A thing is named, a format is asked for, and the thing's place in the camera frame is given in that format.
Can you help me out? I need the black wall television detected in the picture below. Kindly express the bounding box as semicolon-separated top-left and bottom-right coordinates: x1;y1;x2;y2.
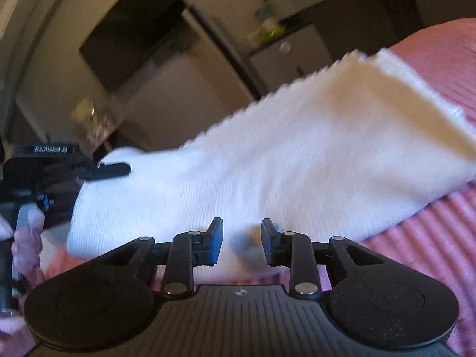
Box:
79;0;186;92

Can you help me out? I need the yellow-legged shelf stand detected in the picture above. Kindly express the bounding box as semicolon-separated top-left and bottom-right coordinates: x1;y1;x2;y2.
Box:
70;96;123;155

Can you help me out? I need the grey drawer cabinet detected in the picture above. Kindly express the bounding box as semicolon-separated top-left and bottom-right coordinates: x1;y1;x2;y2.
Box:
250;26;333;92

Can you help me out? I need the pink ribbed bed blanket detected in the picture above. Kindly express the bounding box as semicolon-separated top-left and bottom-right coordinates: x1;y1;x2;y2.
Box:
46;18;475;356

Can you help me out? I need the white ribbed knit sweater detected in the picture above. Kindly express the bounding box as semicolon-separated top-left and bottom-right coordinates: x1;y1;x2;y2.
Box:
66;49;475;283

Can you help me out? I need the left hand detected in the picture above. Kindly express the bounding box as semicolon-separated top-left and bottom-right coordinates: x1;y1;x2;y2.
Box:
1;206;44;356

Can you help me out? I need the grey vanity desk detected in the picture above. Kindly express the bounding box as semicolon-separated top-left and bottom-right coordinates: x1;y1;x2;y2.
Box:
265;0;423;60

